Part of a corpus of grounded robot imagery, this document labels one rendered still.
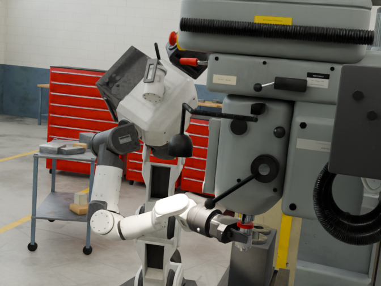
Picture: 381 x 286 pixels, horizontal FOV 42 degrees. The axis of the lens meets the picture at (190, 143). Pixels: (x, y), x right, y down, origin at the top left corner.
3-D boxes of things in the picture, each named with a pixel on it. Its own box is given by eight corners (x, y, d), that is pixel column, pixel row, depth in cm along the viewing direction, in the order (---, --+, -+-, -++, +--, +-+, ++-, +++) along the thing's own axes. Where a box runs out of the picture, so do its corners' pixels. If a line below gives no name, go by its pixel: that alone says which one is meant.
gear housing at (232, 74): (203, 91, 127) (207, 51, 125) (224, 88, 150) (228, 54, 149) (340, 106, 118) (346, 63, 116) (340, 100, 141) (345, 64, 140)
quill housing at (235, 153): (206, 213, 133) (218, 92, 128) (223, 194, 153) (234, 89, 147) (278, 225, 128) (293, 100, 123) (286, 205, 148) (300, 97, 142)
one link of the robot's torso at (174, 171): (140, 230, 224) (151, 126, 221) (180, 235, 222) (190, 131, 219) (132, 239, 209) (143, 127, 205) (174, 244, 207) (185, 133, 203)
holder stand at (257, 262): (225, 295, 168) (232, 238, 164) (238, 270, 189) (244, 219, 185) (261, 303, 164) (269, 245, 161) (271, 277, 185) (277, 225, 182)
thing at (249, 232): (241, 249, 139) (244, 230, 138) (231, 244, 143) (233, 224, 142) (254, 247, 142) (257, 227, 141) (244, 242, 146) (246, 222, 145)
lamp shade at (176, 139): (166, 151, 147) (168, 130, 145) (190, 153, 148) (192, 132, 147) (168, 156, 139) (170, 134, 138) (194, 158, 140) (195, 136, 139)
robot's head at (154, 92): (144, 104, 169) (140, 91, 161) (150, 78, 172) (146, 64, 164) (164, 106, 168) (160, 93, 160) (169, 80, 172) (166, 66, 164)
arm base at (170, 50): (156, 55, 184) (166, 61, 175) (175, 25, 184) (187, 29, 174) (186, 76, 192) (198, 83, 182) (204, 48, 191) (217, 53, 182)
